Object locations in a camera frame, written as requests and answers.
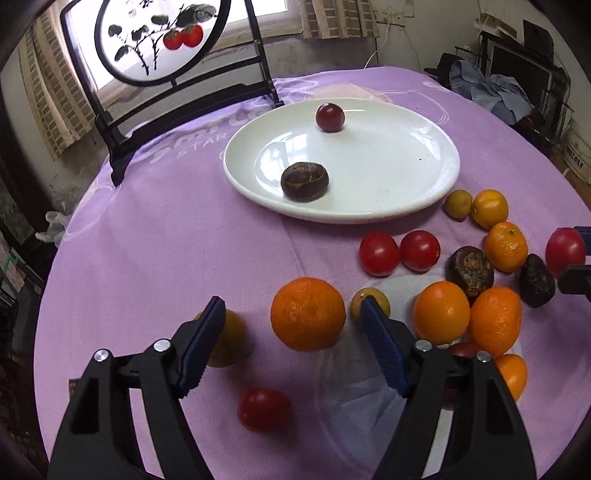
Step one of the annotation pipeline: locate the cherry tomato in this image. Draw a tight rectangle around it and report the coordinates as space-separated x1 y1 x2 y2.
238 388 294 434
359 231 401 277
400 230 441 273
545 227 586 278

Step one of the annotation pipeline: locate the wrinkled passion fruit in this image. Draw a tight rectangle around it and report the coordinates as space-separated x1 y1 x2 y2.
518 266 556 308
280 162 329 202
445 246 494 304

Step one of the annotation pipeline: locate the smooth orange front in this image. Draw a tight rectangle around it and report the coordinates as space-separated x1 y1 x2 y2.
495 354 528 401

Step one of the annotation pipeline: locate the smooth orange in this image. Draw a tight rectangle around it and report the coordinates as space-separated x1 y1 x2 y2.
413 281 471 345
495 354 528 401
470 189 509 230

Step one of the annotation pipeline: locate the large mandarin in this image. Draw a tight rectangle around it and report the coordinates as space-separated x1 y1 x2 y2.
467 287 523 358

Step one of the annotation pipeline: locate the small longan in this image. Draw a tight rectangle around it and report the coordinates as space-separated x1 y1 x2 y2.
444 190 473 221
349 287 391 322

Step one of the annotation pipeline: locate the green-yellow round fruit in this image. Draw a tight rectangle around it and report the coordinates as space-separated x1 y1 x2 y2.
207 310 250 368

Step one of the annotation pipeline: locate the dark plum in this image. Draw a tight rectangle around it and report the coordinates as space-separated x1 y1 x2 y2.
444 342 481 358
315 102 346 133

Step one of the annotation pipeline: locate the printed card packet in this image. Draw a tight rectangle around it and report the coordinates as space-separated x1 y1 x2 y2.
68 378 79 400

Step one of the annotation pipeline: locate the blue clothes pile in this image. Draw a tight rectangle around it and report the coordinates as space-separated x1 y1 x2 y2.
450 59 533 126

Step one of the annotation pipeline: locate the purple tablecloth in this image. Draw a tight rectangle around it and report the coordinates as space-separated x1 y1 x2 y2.
34 67 590 479

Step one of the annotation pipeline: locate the white oval plate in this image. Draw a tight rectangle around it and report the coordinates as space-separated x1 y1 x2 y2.
223 98 461 224

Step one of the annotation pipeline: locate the white plastic bag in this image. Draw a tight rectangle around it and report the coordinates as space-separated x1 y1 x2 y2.
35 211 71 248

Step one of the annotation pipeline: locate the left beige curtain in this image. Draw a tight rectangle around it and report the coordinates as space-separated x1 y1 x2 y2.
17 1 94 160

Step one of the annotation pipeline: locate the beige curtain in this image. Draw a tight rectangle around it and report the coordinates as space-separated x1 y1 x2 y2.
298 0 380 40
17 1 94 160

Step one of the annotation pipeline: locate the right beige curtain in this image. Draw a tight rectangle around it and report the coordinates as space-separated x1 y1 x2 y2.
298 0 380 40

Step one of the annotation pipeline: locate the white power cable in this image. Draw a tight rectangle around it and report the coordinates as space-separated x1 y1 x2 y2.
362 20 394 69

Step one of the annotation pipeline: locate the wall power socket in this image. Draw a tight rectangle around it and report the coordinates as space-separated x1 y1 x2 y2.
373 10 415 27

